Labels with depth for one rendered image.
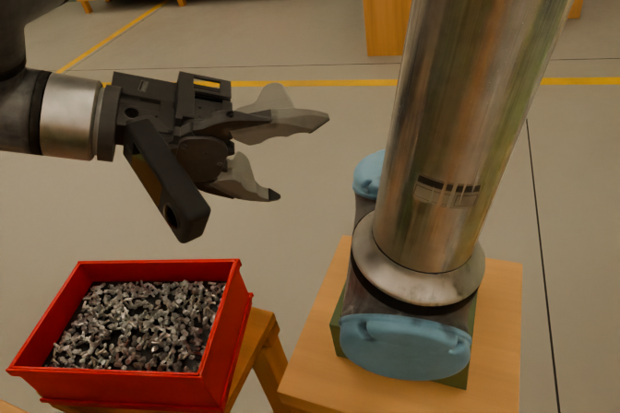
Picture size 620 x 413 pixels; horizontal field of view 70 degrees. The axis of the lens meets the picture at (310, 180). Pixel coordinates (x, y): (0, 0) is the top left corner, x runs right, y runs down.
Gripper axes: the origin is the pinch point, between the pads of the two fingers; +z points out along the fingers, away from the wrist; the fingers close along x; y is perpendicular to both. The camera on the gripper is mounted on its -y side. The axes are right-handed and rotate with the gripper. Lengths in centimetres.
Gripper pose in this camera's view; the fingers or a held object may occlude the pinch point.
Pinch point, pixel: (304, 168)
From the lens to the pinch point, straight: 47.6
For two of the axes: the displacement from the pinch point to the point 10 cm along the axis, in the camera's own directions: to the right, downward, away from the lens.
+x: -3.7, 5.4, 7.6
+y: -1.1, -8.4, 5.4
